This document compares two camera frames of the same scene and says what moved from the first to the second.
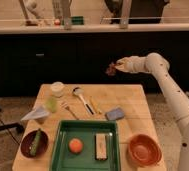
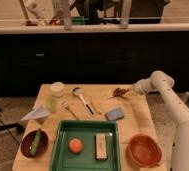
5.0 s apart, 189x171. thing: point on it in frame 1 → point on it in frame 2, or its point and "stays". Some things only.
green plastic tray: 63,159 stays
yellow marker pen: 95,105 stays
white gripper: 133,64 → 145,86
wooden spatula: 65,105 stays
